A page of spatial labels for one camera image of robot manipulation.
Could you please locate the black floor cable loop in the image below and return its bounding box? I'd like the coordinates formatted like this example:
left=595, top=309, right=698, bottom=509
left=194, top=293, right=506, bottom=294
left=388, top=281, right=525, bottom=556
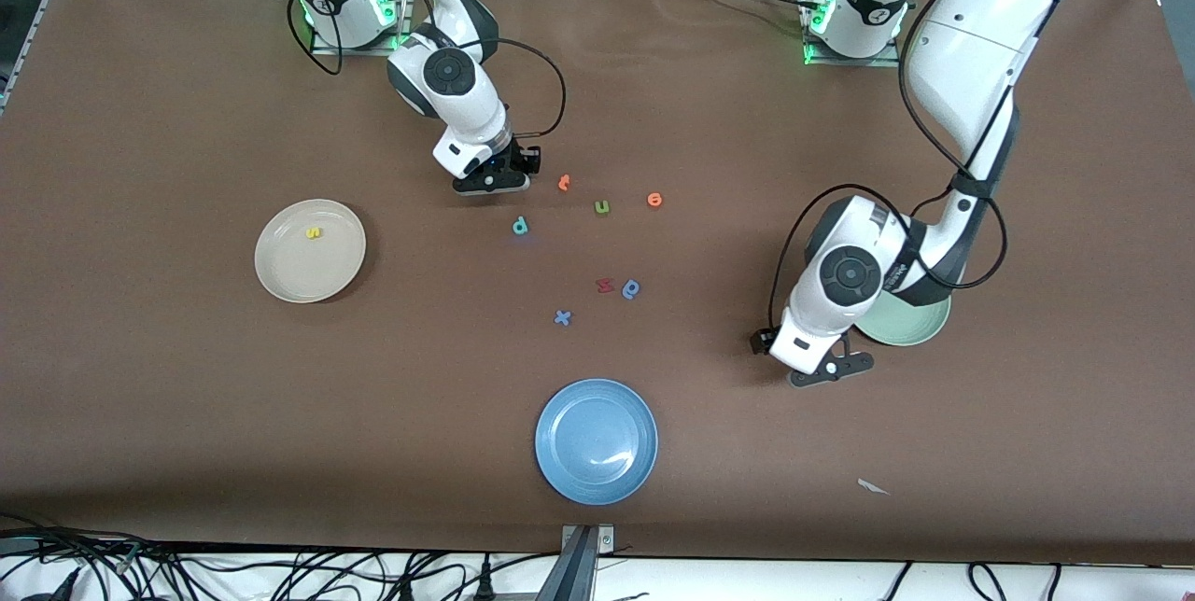
left=966, top=562, right=1011, bottom=601

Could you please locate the brown table cover sheet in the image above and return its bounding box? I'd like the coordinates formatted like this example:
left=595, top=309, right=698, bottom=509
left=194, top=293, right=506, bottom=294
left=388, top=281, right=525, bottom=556
left=0, top=0, right=1195, bottom=566

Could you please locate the green round plate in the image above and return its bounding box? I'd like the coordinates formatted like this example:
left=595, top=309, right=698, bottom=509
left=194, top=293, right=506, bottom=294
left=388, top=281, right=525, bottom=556
left=854, top=293, right=952, bottom=347

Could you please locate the blue round plate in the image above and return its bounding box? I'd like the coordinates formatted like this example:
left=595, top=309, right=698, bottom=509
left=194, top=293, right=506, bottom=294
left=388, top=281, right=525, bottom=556
left=535, top=379, right=659, bottom=506

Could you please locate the beige round plate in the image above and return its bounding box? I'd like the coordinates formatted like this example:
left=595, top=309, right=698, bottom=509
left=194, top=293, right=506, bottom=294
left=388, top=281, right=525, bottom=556
left=254, top=199, right=367, bottom=304

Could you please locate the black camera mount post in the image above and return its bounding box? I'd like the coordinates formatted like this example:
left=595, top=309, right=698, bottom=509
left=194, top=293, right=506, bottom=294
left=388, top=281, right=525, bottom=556
left=537, top=528, right=598, bottom=601

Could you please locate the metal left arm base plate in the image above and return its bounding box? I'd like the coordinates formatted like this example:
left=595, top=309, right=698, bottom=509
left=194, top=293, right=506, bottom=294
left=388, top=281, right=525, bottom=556
left=801, top=0, right=902, bottom=68

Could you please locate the thick grey floor cable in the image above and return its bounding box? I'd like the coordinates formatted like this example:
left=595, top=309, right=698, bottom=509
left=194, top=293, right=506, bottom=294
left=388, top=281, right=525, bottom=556
left=0, top=531, right=141, bottom=557

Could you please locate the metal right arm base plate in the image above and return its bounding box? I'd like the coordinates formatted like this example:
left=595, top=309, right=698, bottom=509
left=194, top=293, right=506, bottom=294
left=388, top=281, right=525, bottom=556
left=310, top=0, right=412, bottom=56

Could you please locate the silver metal edge bracket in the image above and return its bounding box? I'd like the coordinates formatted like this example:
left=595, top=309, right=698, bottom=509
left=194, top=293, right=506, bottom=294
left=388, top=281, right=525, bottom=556
left=560, top=524, right=615, bottom=557

